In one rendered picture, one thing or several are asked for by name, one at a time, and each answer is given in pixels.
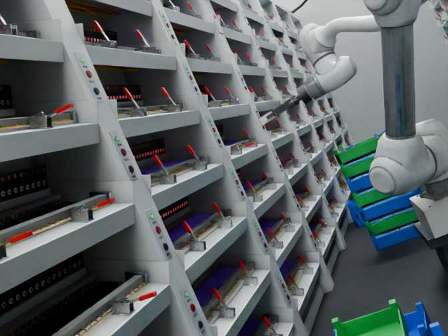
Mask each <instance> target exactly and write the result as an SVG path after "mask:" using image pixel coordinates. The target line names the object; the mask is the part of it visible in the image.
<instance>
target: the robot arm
mask: <svg viewBox="0 0 448 336"><path fill-rule="evenodd" d="M427 1H428V0H363V2H364V4H365V6H366V8H368V10H369V11H370V12H372V14H373V15H370V16H360V17H343V18H338V19H334V20H332V21H330V22H329V23H328V24H326V25H325V26H318V25H316V24H314V23H310V24H307V25H305V26H304V27H303V28H302V29H301V31H300V34H299V40H300V44H301V46H302V49H303V51H304V53H305V54H306V56H307V58H308V60H309V61H310V62H311V63H312V65H313V66H314V68H315V70H316V73H317V74H316V75H314V76H312V77H311V78H310V79H308V80H306V81H305V82H304V84H305V85H302V86H300V87H299V88H297V93H298V95H297V96H295V95H294V96H292V97H291V98H290V99H288V100H287V101H286V102H285V103H284V104H282V105H280V106H278V107H277V108H276V109H274V110H272V109H271V111H270V112H269V113H268V114H266V115H264V116H262V117H261V118H259V119H258V120H259V122H260V124H261V125H264V124H266V123H268V122H269V121H270V120H272V119H274V118H276V117H279V115H280V114H282V113H283V112H284V111H286V110H288V109H289V108H292V107H294V106H296V105H298V104H299V102H300V101H301V100H302V101H303V102H304V104H308V103H309V102H311V101H312V100H313V98H314V100H317V99H318V98H320V97H322V96H324V95H326V94H327V93H328V92H331V91H334V90H336V89H338V88H340V87H342V86H343V85H344V84H346V83H347V82H348V81H350V80H351V79H352V78H353V77H354V76H355V75H356V73H357V67H356V65H355V63H354V62H353V60H352V58H350V56H342V57H340V58H338V56H337V55H336V54H335V52H334V49H335V44H336V42H337V39H336V35H337V34H338V33H340V32H379V31H380V32H381V52H382V67H383V96H384V110H385V133H384V134H383V135H382V136H381V137H380V139H379V140H378V144H377V150H376V153H375V157H374V161H373V162H372V163H371V166H370V170H369V179H370V182H371V184H372V186H373V187H374V188H375V189H376V190H377V191H378V192H380V193H382V194H386V195H392V196H397V195H404V194H406V193H409V192H411V191H413V190H415V189H417V188H418V187H420V186H422V185H423V184H424V186H425V189H426V191H424V192H422V193H421V194H419V196H420V198H426V199H432V200H434V201H439V200H441V199H443V198H445V197H447V196H448V130H447V128H446V127H445V126H444V125H443V124H442V123H441V122H439V121H437V120H435V119H429V120H426V121H423V122H420V123H417V124H416V118H415V66H414V38H413V23H414V22H415V21H416V19H417V16H418V12H419V8H420V6H422V4H424V3H425V2H427Z"/></svg>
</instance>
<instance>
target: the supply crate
mask: <svg viewBox="0 0 448 336"><path fill-rule="evenodd" d="M382 135H383V133H381V134H378V138H376V139H375V137H371V138H369V139H366V140H364V141H362V142H360V143H357V144H354V148H351V147H347V148H345V150H346V151H344V152H342V148H343V147H344V146H343V145H340V146H339V148H340V152H338V150H337V149H336V150H333V152H334V154H335V157H336V159H337V162H338V164H339V165H341V164H343V163H346V162H348V161H350V160H353V159H356V158H358V157H360V156H363V155H366V154H368V153H370V152H373V151H375V150H377V144H378V140H379V139H380V137H381V136H382Z"/></svg>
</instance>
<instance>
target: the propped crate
mask: <svg viewBox="0 0 448 336"><path fill-rule="evenodd" d="M389 305H390V308H388V309H384V310H381V311H378V312H375V313H372V314H369V315H365V316H362V317H359V318H356V319H353V320H350V321H346V322H344V323H341V322H340V320H339V318H338V317H336V318H334V319H332V324H333V326H334V328H335V336H409V334H408V330H407V324H406V321H405V318H404V316H403V314H402V312H401V310H400V308H399V306H398V304H397V302H396V300H395V299H392V300H389Z"/></svg>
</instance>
